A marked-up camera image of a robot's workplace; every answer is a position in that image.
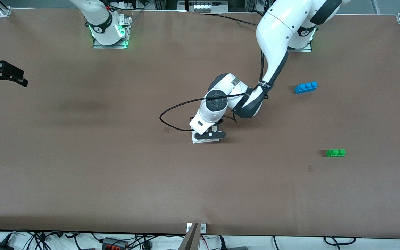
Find looped black cable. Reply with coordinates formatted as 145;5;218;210
323;237;357;245

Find white studded base plate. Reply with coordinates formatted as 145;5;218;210
191;120;220;144

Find white power strip with plugs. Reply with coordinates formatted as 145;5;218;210
115;0;152;11

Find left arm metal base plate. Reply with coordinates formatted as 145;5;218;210
286;26;314;53

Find blue three-stud toy block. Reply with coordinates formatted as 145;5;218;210
294;81;318;94

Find tangled black cables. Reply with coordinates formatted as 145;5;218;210
14;230;98;250

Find small aluminium bracket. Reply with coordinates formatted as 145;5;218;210
186;223;207;234

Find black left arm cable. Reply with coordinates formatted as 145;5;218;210
160;50;266;132

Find long black cable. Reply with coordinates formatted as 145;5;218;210
200;12;259;26

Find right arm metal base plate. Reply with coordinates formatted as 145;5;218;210
92;15;130;49

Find black box with orange connectors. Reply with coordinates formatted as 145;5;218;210
102;237;128;250

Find dark camera stand pole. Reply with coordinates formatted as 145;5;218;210
178;223;201;250

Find black plug with cable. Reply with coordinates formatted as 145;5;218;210
218;236;249;250

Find dark box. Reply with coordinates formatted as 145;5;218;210
228;0;252;12

